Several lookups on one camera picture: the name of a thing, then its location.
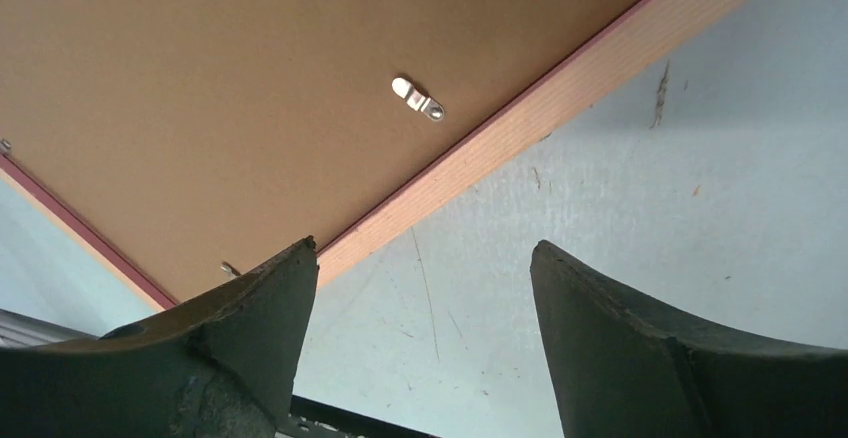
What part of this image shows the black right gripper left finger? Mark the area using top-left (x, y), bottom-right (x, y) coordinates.
top-left (1, 237), bottom-right (319, 437)

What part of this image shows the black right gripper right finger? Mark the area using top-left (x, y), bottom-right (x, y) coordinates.
top-left (530, 241), bottom-right (847, 437)

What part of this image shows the brown cardboard backing board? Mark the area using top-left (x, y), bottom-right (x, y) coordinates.
top-left (0, 0), bottom-right (697, 304)

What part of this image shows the pink wooden picture frame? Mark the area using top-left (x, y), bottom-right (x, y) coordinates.
top-left (0, 0), bottom-right (806, 312)

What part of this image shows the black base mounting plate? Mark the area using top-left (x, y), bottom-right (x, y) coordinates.
top-left (275, 396), bottom-right (431, 438)

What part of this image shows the silver metal hanger clip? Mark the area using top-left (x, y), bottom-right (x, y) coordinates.
top-left (391, 76), bottom-right (446, 122)

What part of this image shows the aluminium rail front beam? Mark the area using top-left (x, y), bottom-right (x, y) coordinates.
top-left (1, 309), bottom-right (95, 348)

